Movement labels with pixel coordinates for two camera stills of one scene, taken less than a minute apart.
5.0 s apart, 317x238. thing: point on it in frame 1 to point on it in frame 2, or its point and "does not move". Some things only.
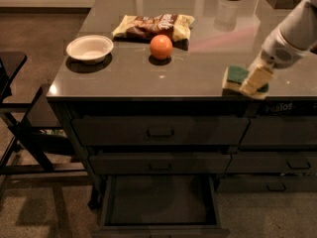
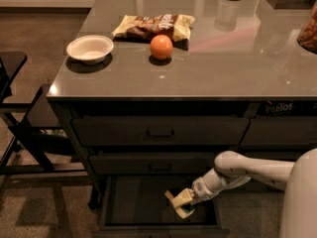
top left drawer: [159, 131] does not move
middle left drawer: [159, 164] does not move
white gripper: [278, 51] to [199, 186]
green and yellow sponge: [235, 75] to [184, 210]
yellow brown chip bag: [148, 26] does not move
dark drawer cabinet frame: [251, 144] does not move
